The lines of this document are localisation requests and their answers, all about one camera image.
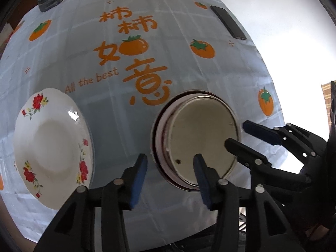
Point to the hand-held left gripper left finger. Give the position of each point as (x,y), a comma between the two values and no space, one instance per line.
(137,181)

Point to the white enamel bowl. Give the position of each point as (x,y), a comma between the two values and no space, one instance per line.
(202,136)

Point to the white plate with red flowers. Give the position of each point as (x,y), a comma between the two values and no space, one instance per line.
(52,147)

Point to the person's right hand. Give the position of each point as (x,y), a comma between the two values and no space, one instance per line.
(319,233)

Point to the light blue persimmon print tablecloth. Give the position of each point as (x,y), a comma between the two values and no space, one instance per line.
(183,57)

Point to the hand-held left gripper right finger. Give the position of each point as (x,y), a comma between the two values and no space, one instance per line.
(202,181)

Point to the brown striped cloth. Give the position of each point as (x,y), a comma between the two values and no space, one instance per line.
(326,99)

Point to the black smartphone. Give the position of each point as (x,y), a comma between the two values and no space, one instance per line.
(228,22)

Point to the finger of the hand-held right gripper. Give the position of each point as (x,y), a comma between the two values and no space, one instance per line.
(260,134)
(241,152)

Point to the red plastic bowl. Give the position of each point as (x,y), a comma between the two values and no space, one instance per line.
(158,147)

